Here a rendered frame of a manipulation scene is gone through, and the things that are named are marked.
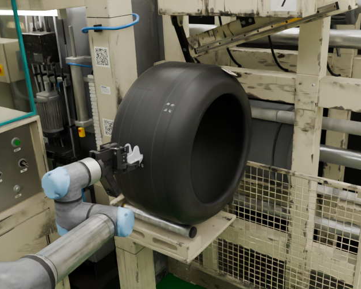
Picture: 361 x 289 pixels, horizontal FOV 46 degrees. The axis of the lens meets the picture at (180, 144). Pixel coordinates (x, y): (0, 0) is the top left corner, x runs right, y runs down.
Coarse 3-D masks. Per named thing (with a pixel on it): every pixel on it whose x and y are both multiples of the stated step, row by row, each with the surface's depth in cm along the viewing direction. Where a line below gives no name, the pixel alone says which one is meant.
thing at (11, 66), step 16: (0, 0) 158; (0, 16) 159; (16, 16) 164; (0, 32) 161; (16, 32) 166; (0, 48) 162; (16, 48) 167; (0, 64) 163; (16, 64) 169; (0, 80) 164; (16, 80) 170; (0, 96) 165; (16, 96) 171; (32, 96) 177; (0, 112) 167; (16, 112) 173; (32, 112) 178
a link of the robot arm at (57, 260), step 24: (96, 216) 105; (120, 216) 108; (72, 240) 92; (96, 240) 98; (0, 264) 77; (24, 264) 79; (48, 264) 82; (72, 264) 89; (0, 288) 74; (24, 288) 76; (48, 288) 80
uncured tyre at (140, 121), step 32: (160, 64) 155; (192, 64) 152; (128, 96) 146; (160, 96) 139; (192, 96) 137; (224, 96) 177; (128, 128) 141; (160, 128) 134; (192, 128) 137; (224, 128) 186; (160, 160) 135; (192, 160) 191; (224, 160) 185; (128, 192) 150; (160, 192) 139; (192, 192) 144; (224, 192) 167; (192, 224) 157
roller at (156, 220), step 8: (128, 208) 174; (136, 208) 172; (136, 216) 171; (144, 216) 169; (152, 216) 167; (160, 224) 164; (168, 224) 162; (176, 224) 161; (184, 224) 160; (176, 232) 161; (184, 232) 158; (192, 232) 157
